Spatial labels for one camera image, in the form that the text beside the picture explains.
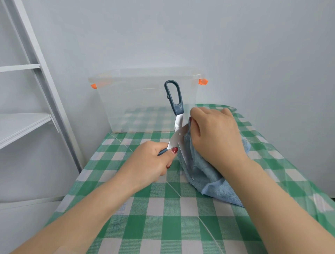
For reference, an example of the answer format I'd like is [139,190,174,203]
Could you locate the person's right hand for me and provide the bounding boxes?
[189,106,252,178]

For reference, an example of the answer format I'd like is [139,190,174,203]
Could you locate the clear plastic storage box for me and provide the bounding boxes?
[88,68,209,133]

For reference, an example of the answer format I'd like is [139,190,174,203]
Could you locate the blue handled steel scissors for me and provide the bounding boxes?
[157,80,194,181]

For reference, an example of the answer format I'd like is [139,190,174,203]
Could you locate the person's left forearm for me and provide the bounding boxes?
[10,172,136,254]

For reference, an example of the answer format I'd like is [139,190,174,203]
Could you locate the green white checkered tablecloth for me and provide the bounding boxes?
[44,104,335,254]

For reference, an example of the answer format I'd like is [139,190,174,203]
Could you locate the person's left hand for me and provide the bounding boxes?
[115,141,179,194]

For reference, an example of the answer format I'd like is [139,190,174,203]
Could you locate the blue microfibre cloth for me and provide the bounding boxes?
[178,125,251,208]

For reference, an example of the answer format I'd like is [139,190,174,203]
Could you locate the white metal shelf rack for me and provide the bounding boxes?
[0,0,83,210]

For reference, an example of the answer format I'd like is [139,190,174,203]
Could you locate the person's right forearm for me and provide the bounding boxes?
[230,159,335,254]

